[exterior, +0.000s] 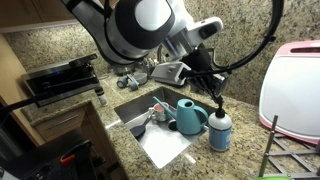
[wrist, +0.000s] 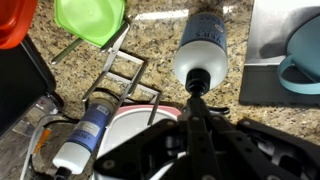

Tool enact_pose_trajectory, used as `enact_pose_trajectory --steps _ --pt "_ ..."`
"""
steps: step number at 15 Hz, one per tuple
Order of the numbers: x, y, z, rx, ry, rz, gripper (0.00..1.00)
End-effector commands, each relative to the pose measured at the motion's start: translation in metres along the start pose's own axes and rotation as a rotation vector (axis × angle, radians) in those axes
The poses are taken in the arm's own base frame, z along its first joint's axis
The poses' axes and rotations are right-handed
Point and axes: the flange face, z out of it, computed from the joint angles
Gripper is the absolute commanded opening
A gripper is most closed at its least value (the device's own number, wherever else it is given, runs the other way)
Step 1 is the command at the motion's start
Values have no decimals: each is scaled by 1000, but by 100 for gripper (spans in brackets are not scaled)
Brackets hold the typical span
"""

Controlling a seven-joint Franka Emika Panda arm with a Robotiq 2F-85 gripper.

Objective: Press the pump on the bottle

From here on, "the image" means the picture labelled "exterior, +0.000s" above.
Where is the wooden drawer front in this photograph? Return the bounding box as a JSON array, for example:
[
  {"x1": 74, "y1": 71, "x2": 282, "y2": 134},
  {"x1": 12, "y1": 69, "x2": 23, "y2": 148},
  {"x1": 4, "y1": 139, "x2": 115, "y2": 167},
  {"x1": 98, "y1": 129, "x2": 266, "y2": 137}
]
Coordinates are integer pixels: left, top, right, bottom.
[{"x1": 34, "y1": 106, "x2": 87, "y2": 143}]

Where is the grey kitchen gadget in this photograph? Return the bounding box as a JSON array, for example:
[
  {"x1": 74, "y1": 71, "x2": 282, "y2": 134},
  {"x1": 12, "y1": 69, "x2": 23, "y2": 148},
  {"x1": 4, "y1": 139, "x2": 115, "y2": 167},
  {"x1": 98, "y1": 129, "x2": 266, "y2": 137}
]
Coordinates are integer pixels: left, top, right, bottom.
[{"x1": 116, "y1": 73, "x2": 140, "y2": 92}]

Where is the wooden wall cabinet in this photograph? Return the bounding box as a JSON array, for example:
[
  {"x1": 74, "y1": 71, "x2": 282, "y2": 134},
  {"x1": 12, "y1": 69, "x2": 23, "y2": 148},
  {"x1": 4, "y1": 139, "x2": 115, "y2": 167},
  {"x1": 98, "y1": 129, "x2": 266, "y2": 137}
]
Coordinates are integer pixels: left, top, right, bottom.
[{"x1": 0, "y1": 0, "x2": 78, "y2": 30}]

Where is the pink-rimmed white cutting board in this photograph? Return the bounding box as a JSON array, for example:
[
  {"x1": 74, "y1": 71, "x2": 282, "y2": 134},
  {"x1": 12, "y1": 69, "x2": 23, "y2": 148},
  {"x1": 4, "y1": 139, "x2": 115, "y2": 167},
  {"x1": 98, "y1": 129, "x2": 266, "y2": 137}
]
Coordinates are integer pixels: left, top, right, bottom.
[{"x1": 259, "y1": 39, "x2": 320, "y2": 146}]

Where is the black silver kitchen gadget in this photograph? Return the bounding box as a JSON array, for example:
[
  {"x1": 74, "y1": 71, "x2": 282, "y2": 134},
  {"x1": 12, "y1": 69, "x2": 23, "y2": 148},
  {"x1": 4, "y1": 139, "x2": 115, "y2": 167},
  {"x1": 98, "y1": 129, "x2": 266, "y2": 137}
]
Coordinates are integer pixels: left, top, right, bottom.
[{"x1": 133, "y1": 59, "x2": 151, "y2": 73}]

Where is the small white bottle black cap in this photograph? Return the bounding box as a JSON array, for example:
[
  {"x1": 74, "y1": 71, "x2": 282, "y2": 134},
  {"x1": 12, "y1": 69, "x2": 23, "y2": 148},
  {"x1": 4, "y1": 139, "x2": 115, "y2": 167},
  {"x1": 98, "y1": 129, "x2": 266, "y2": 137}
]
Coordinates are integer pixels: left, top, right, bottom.
[{"x1": 94, "y1": 85, "x2": 109, "y2": 107}]

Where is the metal dish rack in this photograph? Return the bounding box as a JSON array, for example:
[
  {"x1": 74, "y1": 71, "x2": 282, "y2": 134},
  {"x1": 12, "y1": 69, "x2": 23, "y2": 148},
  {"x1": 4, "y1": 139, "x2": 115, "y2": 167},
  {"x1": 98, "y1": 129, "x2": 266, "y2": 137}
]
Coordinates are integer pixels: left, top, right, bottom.
[{"x1": 258, "y1": 114, "x2": 320, "y2": 180}]

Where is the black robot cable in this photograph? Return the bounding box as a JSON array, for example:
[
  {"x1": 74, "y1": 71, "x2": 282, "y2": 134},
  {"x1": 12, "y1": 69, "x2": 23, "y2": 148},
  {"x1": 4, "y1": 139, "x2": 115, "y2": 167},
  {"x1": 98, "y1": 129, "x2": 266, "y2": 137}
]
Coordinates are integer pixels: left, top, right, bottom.
[{"x1": 179, "y1": 0, "x2": 285, "y2": 80}]

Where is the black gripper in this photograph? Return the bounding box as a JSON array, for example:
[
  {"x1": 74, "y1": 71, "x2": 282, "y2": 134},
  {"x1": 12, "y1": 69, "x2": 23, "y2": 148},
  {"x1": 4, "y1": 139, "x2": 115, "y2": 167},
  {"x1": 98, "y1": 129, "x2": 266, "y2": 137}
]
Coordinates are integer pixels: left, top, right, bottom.
[{"x1": 180, "y1": 44, "x2": 230, "y2": 109}]

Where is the black equipment case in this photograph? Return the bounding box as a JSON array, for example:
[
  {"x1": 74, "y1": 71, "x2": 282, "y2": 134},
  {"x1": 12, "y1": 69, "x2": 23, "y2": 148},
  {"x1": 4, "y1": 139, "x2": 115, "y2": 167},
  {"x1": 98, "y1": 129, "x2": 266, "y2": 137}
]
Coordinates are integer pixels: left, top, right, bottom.
[{"x1": 0, "y1": 128, "x2": 101, "y2": 180}]

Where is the green plastic item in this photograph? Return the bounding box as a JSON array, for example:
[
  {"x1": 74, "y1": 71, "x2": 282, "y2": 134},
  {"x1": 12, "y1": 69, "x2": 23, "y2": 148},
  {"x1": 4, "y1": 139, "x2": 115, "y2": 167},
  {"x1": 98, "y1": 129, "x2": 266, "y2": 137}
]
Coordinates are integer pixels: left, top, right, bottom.
[{"x1": 251, "y1": 174, "x2": 292, "y2": 180}]

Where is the black spatula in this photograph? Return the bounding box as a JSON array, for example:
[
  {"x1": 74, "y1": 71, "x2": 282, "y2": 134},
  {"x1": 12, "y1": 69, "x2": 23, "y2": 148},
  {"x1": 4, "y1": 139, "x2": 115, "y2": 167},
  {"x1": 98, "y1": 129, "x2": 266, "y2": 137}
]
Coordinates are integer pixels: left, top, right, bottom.
[{"x1": 129, "y1": 113, "x2": 155, "y2": 138}]

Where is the pink and white mug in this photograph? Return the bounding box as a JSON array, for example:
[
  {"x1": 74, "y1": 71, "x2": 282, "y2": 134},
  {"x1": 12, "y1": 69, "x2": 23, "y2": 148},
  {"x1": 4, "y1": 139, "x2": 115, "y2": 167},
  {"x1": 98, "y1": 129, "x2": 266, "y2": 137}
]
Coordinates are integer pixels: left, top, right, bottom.
[{"x1": 148, "y1": 102, "x2": 171, "y2": 123}]

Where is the black flat countertop appliance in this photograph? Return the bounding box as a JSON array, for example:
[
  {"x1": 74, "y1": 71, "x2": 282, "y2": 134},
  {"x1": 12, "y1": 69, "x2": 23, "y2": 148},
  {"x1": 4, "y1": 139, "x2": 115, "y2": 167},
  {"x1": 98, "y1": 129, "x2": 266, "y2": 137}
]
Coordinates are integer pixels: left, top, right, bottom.
[{"x1": 19, "y1": 53, "x2": 101, "y2": 108}]

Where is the black metal pole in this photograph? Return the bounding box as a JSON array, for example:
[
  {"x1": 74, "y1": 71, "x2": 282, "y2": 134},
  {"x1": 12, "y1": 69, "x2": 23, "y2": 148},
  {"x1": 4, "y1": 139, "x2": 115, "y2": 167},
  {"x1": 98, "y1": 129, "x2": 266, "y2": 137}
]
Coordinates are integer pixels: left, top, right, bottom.
[{"x1": 0, "y1": 94, "x2": 46, "y2": 122}]

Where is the plain white cutting board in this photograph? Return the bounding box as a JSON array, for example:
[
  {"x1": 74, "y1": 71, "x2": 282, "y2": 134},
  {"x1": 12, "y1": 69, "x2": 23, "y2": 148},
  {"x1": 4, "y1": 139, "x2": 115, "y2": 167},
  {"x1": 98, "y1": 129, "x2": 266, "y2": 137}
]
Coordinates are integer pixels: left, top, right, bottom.
[{"x1": 124, "y1": 111, "x2": 206, "y2": 170}]

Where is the soap bottle with black pump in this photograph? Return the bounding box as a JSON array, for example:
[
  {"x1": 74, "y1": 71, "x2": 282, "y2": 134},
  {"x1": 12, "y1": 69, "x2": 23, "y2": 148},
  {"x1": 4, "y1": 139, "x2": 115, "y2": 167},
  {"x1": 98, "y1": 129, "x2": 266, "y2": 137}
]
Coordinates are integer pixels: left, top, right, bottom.
[{"x1": 207, "y1": 105, "x2": 233, "y2": 153}]

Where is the teal watering can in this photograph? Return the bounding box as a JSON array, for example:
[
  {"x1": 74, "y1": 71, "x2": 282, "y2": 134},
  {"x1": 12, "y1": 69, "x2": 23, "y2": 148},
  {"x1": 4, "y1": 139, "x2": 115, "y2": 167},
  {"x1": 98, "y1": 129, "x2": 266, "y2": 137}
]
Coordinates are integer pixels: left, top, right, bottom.
[{"x1": 152, "y1": 95, "x2": 209, "y2": 136}]

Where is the steel sink basin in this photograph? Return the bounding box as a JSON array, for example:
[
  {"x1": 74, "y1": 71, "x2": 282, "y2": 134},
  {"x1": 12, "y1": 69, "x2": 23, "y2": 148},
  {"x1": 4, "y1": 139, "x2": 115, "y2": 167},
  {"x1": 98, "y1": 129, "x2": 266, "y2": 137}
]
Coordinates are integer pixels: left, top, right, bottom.
[{"x1": 113, "y1": 85, "x2": 217, "y2": 170}]

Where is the grey bowl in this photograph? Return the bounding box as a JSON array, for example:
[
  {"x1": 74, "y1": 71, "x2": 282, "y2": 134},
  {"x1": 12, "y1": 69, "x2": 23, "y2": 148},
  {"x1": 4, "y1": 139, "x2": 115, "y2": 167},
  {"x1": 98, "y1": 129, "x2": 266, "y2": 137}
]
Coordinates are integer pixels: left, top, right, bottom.
[{"x1": 133, "y1": 71, "x2": 149, "y2": 86}]

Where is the orange clamp handle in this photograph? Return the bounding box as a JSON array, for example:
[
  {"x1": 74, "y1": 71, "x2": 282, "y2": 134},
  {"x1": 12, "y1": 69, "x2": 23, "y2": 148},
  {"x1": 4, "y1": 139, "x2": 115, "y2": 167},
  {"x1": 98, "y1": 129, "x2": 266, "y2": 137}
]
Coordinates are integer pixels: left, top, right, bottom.
[{"x1": 59, "y1": 153, "x2": 77, "y2": 164}]

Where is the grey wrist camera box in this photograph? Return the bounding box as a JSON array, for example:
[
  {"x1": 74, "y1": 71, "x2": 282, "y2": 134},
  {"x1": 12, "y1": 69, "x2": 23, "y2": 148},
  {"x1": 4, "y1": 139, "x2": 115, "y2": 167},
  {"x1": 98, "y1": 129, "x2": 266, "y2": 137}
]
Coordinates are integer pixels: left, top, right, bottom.
[{"x1": 150, "y1": 60, "x2": 192, "y2": 88}]

